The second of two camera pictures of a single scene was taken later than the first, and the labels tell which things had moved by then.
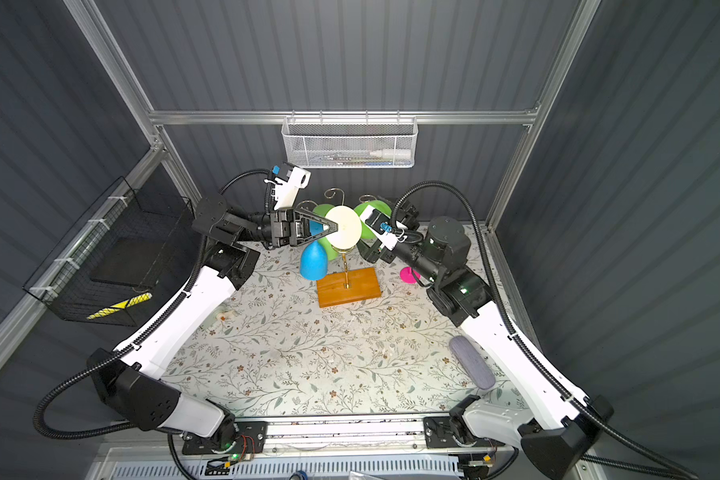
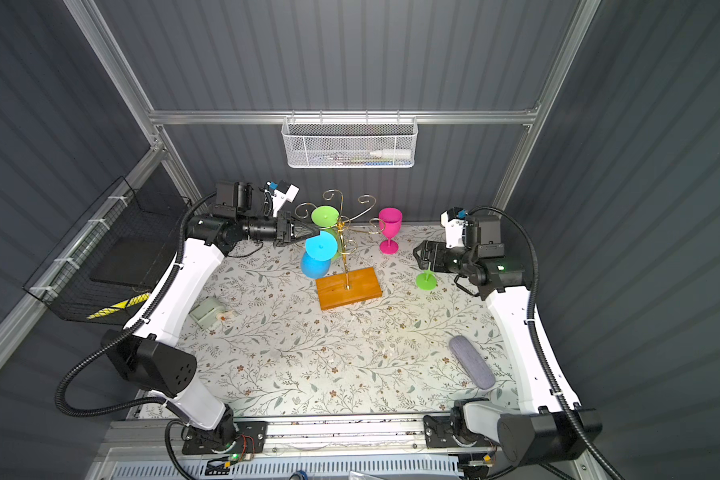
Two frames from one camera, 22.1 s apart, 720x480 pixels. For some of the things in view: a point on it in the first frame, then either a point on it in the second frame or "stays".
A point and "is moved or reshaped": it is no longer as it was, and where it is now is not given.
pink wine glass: (409, 275) → (390, 221)
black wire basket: (108, 267) stays
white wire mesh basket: (350, 142) stays
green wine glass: (351, 227) is moved or reshaped
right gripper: (373, 253) → (438, 248)
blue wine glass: (314, 260) stays
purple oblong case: (481, 373) stays
